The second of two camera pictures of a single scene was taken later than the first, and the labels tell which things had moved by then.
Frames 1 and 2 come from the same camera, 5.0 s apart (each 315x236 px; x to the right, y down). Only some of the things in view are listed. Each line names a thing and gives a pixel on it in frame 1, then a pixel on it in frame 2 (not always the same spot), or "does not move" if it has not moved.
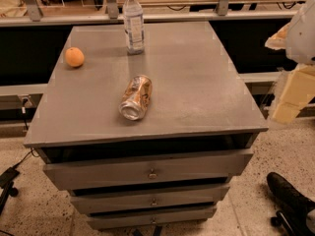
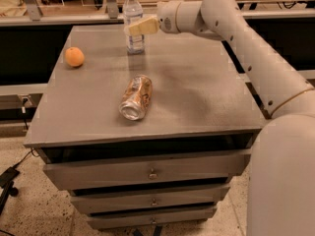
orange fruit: [74, 56] does not move
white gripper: [302, 36] to [166, 17]
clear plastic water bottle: [134, 22] does not move
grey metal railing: [112, 16] does not move
